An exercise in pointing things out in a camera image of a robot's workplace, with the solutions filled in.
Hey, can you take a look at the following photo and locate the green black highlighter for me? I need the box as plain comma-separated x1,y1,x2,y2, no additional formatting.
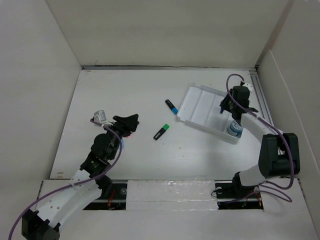
153,124,170,141

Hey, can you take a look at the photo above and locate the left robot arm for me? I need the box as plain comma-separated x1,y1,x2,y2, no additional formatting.
21,114,139,240

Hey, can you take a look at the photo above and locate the blue black highlighter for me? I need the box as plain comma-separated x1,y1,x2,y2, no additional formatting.
165,99,178,115

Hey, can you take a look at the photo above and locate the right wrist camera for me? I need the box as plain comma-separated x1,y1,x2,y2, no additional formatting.
240,81,254,93

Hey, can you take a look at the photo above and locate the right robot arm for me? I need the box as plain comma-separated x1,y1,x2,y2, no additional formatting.
220,85,300,199

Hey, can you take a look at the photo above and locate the white organizer tray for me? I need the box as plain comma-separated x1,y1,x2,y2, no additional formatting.
176,83,240,144

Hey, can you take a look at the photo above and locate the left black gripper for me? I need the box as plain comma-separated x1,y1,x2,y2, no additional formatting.
102,114,137,160

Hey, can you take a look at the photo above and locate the aluminium rail right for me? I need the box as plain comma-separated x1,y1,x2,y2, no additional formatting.
249,69,291,176

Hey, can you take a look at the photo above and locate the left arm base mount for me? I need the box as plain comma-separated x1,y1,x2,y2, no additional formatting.
84,180,128,211

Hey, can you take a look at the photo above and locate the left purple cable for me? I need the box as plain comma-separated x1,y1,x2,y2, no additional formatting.
9,117,125,240

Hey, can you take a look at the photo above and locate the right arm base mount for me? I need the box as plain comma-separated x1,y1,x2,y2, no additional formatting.
211,181,264,210

